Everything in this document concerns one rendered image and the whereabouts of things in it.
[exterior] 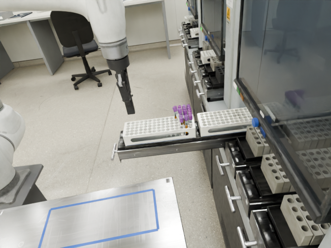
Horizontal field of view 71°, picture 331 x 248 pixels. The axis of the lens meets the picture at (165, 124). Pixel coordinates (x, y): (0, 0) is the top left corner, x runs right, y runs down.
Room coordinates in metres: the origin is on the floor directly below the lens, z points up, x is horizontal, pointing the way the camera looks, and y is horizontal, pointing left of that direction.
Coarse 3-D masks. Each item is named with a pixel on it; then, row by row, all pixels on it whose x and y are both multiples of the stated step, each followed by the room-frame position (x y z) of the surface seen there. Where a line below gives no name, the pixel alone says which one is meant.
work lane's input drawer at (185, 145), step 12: (120, 132) 0.84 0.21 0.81; (240, 132) 0.71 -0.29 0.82; (120, 144) 0.75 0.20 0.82; (144, 144) 0.73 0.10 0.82; (156, 144) 0.72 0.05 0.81; (168, 144) 0.72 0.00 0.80; (180, 144) 0.71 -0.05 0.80; (192, 144) 0.70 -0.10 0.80; (204, 144) 0.70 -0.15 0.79; (216, 144) 0.70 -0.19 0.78; (120, 156) 0.72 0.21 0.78; (132, 156) 0.72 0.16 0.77; (144, 156) 0.71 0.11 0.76
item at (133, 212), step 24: (96, 192) 0.52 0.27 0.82; (120, 192) 0.50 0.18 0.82; (144, 192) 0.48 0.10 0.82; (168, 192) 0.47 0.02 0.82; (0, 216) 0.48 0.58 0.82; (24, 216) 0.47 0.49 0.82; (48, 216) 0.45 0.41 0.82; (72, 216) 0.44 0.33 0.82; (96, 216) 0.43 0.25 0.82; (120, 216) 0.41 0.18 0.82; (144, 216) 0.40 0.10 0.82; (168, 216) 0.39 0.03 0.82; (0, 240) 0.39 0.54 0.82; (24, 240) 0.38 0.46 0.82; (48, 240) 0.37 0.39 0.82; (72, 240) 0.36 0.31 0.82; (96, 240) 0.35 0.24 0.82; (120, 240) 0.34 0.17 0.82; (144, 240) 0.33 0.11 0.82; (168, 240) 0.32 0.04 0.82
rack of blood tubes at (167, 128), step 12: (144, 120) 0.83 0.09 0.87; (156, 120) 0.81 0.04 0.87; (168, 120) 0.80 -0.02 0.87; (132, 132) 0.75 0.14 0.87; (144, 132) 0.75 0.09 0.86; (156, 132) 0.73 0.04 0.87; (168, 132) 0.73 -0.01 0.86; (180, 132) 0.78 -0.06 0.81; (192, 132) 0.72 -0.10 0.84; (132, 144) 0.73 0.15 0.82
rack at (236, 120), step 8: (208, 112) 0.81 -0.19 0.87; (216, 112) 0.80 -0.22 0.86; (224, 112) 0.81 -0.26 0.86; (232, 112) 0.79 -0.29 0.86; (240, 112) 0.78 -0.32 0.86; (248, 112) 0.77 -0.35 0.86; (200, 120) 0.77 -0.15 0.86; (208, 120) 0.76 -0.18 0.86; (216, 120) 0.75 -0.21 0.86; (224, 120) 0.74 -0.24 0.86; (232, 120) 0.73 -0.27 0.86; (240, 120) 0.73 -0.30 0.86; (248, 120) 0.72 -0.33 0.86; (200, 128) 0.72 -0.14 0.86; (208, 128) 0.72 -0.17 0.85; (216, 128) 0.77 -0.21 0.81; (224, 128) 0.76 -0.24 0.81; (232, 128) 0.75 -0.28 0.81; (240, 128) 0.74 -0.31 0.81; (200, 136) 0.73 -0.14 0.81
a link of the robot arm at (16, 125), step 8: (0, 104) 0.91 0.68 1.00; (0, 112) 0.89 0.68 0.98; (8, 112) 0.91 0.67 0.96; (16, 112) 1.00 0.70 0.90; (0, 120) 0.86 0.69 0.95; (8, 120) 0.88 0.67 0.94; (16, 120) 0.92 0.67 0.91; (0, 128) 0.85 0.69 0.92; (8, 128) 0.86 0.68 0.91; (16, 128) 0.90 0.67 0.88; (24, 128) 0.96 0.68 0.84; (8, 136) 0.84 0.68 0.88; (16, 136) 0.87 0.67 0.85; (16, 144) 0.85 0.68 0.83
